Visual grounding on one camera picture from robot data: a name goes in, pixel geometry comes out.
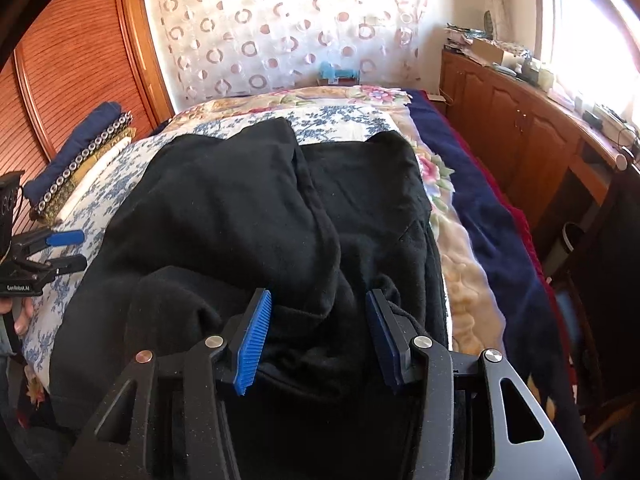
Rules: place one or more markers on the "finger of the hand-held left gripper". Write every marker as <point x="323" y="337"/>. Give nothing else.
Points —
<point x="70" y="262"/>
<point x="67" y="239"/>

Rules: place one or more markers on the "navy blue blanket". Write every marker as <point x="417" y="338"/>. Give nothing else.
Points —
<point x="480" y="200"/>

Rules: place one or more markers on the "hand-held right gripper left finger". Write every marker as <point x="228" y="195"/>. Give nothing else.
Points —
<point x="252" y="340"/>

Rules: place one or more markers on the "clutter on cabinet top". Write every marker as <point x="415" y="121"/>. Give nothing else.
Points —
<point x="530" y="70"/>

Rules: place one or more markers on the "white waste bin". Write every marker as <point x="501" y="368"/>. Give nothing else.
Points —
<point x="572" y="245"/>

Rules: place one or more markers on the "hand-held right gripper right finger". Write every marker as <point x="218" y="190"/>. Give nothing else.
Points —
<point x="382" y="340"/>

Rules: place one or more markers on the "bright window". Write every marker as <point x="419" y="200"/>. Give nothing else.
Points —
<point x="595" y="20"/>

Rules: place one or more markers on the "beige floral blanket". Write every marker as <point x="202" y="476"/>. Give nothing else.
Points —
<point x="470" y="280"/>

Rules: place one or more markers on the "wooden cabinet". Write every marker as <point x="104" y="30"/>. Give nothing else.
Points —
<point x="505" y="120"/>

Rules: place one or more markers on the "cardboard box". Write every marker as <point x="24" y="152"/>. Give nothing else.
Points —
<point x="487" y="50"/>

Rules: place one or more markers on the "red blanket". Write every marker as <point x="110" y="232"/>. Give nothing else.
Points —
<point x="537" y="255"/>

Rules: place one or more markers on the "blue plastic object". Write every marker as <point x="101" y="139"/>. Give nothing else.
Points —
<point x="330" y="72"/>

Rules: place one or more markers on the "black t-shirt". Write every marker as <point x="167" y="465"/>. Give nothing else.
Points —
<point x="225" y="210"/>

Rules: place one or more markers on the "white blue floral sheet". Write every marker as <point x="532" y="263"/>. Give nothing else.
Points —
<point x="100" y="195"/>

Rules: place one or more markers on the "white curtain with circles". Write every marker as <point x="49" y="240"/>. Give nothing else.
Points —
<point x="275" y="20"/>

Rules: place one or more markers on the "navy folded cloth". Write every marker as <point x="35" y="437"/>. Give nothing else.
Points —
<point x="75" y="145"/>

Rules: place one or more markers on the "person's left hand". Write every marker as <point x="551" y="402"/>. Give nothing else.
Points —
<point x="22" y="316"/>

